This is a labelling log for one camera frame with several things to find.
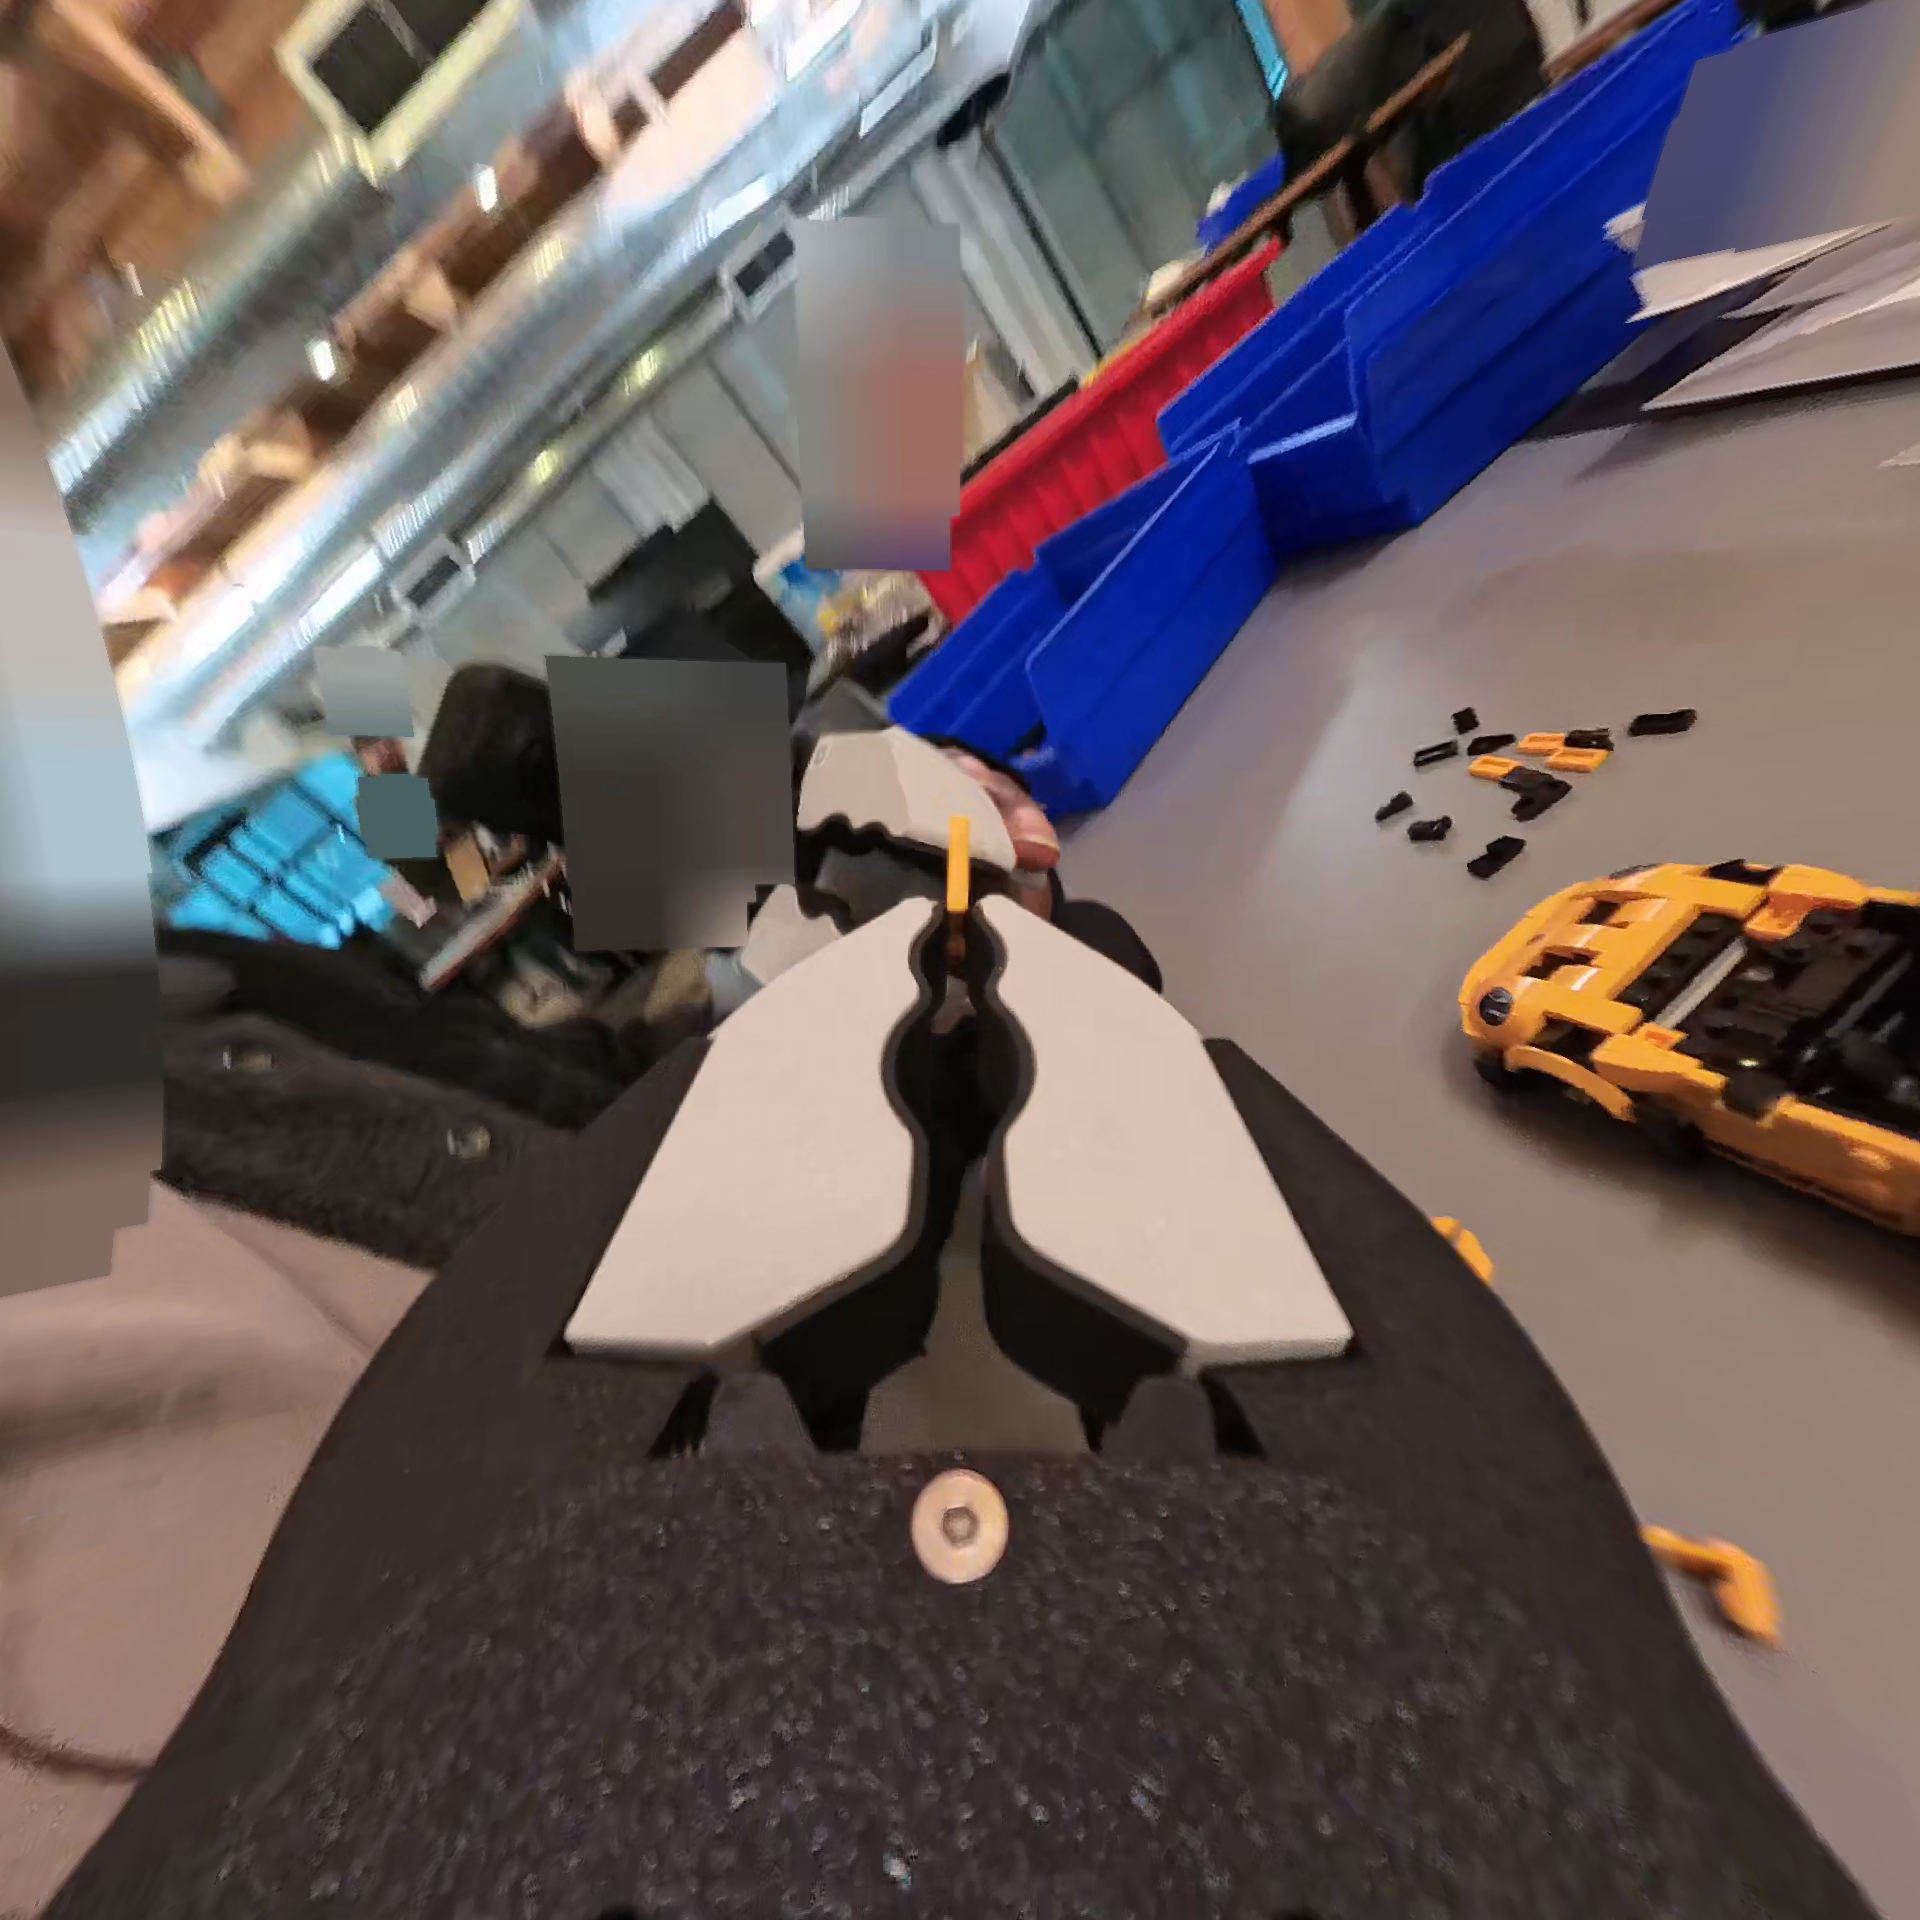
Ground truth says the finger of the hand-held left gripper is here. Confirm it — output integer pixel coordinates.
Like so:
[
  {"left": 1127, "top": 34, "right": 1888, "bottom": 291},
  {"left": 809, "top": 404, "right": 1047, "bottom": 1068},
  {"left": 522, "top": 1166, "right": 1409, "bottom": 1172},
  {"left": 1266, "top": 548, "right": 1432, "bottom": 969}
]
[
  {"left": 794, "top": 726, "right": 1021, "bottom": 875},
  {"left": 738, "top": 883, "right": 845, "bottom": 990}
]

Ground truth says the orange lego plate piece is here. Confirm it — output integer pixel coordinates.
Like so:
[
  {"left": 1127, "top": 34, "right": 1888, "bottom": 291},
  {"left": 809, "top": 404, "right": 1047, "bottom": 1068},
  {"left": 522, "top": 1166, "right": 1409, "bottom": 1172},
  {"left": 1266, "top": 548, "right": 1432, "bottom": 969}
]
[{"left": 1641, "top": 1522, "right": 1784, "bottom": 1643}]

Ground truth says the background wooden desk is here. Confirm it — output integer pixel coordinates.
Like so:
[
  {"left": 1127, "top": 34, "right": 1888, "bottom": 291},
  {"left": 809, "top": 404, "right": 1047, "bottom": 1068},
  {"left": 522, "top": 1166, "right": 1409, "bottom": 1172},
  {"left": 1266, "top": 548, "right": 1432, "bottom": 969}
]
[{"left": 1153, "top": 37, "right": 1471, "bottom": 301}]

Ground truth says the black fleece jacket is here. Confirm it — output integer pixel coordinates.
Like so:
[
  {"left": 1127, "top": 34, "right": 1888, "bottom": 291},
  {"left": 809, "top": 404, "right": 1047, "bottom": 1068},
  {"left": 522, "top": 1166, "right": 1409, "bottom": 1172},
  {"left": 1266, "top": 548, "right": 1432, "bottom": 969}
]
[{"left": 157, "top": 931, "right": 633, "bottom": 1269}]

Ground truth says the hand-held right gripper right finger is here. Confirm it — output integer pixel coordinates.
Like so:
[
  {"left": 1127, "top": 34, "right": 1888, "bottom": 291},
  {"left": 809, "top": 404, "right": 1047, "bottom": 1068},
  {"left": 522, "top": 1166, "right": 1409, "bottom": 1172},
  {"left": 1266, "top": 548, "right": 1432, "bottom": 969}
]
[{"left": 976, "top": 897, "right": 1354, "bottom": 1457}]

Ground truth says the person's left hand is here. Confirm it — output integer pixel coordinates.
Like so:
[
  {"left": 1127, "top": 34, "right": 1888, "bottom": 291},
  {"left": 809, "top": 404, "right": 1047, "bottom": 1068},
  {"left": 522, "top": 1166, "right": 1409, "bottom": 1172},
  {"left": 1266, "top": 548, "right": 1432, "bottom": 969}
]
[{"left": 958, "top": 754, "right": 1065, "bottom": 911}]

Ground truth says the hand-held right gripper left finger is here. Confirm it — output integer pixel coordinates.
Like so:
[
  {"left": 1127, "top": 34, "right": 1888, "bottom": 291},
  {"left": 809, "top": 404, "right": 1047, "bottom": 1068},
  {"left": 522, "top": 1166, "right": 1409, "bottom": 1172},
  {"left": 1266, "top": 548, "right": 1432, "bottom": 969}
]
[{"left": 561, "top": 897, "right": 961, "bottom": 1457}]

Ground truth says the red plastic bin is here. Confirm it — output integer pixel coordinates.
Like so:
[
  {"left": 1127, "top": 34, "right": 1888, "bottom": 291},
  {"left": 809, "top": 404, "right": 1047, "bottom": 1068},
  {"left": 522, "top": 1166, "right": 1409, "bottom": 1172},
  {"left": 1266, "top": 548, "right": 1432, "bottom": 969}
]
[{"left": 913, "top": 241, "right": 1285, "bottom": 625}]

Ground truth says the orange lego car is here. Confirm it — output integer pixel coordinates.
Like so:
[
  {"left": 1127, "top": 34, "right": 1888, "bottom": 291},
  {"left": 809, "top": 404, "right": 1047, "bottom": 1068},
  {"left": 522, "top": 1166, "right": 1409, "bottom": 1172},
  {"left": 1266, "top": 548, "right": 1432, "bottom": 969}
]
[{"left": 1458, "top": 858, "right": 1920, "bottom": 1238}]

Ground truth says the stack of white paper bags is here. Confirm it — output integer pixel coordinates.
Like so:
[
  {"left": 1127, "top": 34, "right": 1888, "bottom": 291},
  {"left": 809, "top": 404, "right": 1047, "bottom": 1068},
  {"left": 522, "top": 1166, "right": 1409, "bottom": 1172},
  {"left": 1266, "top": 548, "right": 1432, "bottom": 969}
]
[{"left": 1626, "top": 217, "right": 1920, "bottom": 414}]

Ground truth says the pile of small lego parts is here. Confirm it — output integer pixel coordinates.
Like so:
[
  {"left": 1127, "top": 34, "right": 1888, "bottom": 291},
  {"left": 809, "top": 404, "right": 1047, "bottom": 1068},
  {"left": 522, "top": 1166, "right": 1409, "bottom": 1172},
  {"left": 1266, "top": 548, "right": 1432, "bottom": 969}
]
[{"left": 1372, "top": 703, "right": 1701, "bottom": 883}]

